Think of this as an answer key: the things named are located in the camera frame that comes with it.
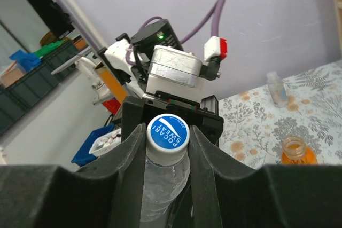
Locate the orange juice bottle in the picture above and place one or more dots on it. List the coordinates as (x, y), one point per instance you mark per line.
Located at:
(295, 151)

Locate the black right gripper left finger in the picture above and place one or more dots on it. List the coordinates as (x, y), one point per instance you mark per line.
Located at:
(105, 193)

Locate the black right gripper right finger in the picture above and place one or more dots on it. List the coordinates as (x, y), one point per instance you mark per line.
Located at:
(227, 193)

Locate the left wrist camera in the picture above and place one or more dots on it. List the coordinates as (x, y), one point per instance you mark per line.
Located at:
(175, 72)

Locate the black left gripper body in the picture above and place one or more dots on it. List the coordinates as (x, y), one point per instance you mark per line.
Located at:
(204, 115)

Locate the clear water bottle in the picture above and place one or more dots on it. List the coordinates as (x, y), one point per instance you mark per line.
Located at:
(162, 185)

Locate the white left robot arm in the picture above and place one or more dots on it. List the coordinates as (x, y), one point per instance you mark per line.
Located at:
(129, 57)

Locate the blue white bottle cap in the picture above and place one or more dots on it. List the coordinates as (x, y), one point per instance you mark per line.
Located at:
(167, 139)

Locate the small clear bottle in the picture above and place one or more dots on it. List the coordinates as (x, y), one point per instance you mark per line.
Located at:
(277, 90)

